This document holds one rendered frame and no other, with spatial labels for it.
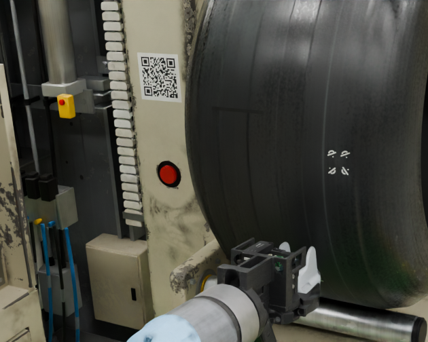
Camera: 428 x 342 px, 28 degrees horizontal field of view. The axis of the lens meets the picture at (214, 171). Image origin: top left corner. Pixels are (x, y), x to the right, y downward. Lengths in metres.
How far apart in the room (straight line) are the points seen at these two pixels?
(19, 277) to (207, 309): 0.62
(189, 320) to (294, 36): 0.37
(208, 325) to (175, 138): 0.56
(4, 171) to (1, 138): 0.05
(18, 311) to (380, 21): 0.74
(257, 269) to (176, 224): 0.50
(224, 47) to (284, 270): 0.29
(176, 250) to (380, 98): 0.56
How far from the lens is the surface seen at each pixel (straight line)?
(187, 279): 1.29
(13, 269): 1.42
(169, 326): 0.80
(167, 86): 1.32
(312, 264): 1.04
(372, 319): 1.21
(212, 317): 0.84
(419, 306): 1.48
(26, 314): 1.42
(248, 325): 0.88
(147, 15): 1.31
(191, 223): 1.38
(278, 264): 0.94
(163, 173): 1.37
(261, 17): 1.04
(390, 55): 0.99
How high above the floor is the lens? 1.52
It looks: 19 degrees down
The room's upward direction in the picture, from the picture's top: 4 degrees counter-clockwise
